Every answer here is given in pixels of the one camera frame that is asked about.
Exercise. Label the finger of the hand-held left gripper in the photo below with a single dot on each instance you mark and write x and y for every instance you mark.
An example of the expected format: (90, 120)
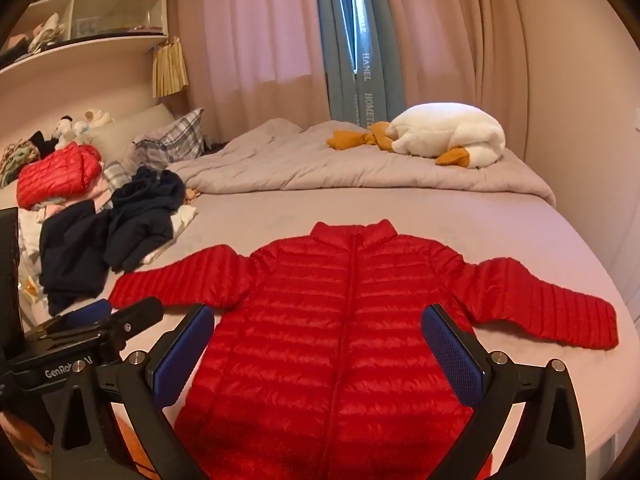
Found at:
(92, 309)
(140, 312)

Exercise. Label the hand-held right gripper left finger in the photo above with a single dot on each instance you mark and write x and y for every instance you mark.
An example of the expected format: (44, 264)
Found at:
(186, 355)

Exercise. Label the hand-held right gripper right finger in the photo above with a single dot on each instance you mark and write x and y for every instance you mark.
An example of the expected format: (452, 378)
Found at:
(450, 360)

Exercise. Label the red down jacket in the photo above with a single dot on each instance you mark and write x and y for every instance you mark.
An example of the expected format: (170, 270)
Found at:
(325, 310)
(55, 172)

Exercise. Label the dark navy jacket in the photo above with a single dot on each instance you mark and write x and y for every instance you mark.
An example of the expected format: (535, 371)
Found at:
(70, 250)

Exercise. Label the white printed cloth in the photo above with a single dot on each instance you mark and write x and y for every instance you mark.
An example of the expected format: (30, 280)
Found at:
(29, 260)

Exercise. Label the navy blue hoodie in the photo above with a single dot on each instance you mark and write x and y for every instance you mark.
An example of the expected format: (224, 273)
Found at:
(145, 220)

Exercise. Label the pale pink garment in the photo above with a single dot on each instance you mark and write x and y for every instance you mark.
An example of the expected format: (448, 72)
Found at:
(100, 192)

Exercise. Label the grey plaid cloth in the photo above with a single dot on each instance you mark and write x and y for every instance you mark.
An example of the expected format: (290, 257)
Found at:
(117, 175)

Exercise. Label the bed with pink sheet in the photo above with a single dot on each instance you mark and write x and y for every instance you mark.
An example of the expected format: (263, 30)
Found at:
(450, 220)

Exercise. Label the folded red down jacket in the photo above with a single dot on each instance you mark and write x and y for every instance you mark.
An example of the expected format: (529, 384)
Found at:
(55, 172)

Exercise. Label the multicoloured knit scarf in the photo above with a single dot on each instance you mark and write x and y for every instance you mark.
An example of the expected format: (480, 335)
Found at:
(17, 160)

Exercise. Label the black cloth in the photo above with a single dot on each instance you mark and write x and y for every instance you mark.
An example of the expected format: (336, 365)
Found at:
(42, 142)

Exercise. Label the plaid pillow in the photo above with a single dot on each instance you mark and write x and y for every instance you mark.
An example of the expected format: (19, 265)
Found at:
(175, 140)

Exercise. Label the small white plush toy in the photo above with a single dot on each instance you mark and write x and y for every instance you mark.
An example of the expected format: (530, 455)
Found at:
(64, 132)
(95, 119)

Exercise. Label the beige pillow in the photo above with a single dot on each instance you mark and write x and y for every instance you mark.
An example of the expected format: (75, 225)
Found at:
(125, 127)

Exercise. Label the grey quilt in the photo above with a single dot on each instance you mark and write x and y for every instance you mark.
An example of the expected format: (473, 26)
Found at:
(300, 165)

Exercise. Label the white goose plush toy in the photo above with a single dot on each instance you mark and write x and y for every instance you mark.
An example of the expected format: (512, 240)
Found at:
(450, 130)

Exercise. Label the yellow pleated hanging ornament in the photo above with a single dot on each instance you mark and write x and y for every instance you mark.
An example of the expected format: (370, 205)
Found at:
(170, 67)

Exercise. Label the crumpled pale cloth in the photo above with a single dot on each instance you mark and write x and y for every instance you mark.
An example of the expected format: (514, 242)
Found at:
(46, 32)

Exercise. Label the pink curtain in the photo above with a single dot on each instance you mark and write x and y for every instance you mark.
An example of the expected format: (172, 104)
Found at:
(250, 35)
(450, 25)

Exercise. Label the teal curtain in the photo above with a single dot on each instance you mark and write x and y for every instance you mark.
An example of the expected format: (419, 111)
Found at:
(335, 50)

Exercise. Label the white wall shelf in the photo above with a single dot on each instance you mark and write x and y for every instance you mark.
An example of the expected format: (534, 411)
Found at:
(100, 50)

